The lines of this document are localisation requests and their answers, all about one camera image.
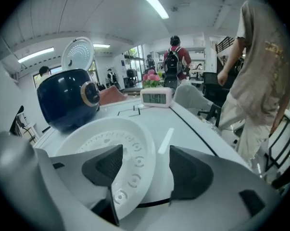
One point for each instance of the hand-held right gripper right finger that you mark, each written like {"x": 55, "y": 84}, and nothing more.
{"x": 226, "y": 177}

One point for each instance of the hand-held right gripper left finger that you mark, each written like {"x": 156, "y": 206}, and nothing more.
{"x": 70, "y": 177}

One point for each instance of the white perforated steamer plate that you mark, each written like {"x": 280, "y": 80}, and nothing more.
{"x": 111, "y": 126}

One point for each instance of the navy rice cooker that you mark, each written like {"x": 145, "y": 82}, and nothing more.
{"x": 63, "y": 97}

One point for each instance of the grey chair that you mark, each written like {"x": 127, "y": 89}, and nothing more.
{"x": 190, "y": 97}

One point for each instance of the white table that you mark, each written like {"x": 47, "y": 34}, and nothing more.
{"x": 154, "y": 121}

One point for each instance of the pink covered chair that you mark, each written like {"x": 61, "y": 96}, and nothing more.
{"x": 111, "y": 95}

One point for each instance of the black office chair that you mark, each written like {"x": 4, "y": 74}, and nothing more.
{"x": 214, "y": 85}

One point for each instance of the pink artificial flowers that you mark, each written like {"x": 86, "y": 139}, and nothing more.
{"x": 152, "y": 77}

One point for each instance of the ceiling light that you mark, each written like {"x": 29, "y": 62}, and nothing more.
{"x": 35, "y": 55}
{"x": 101, "y": 46}
{"x": 153, "y": 2}

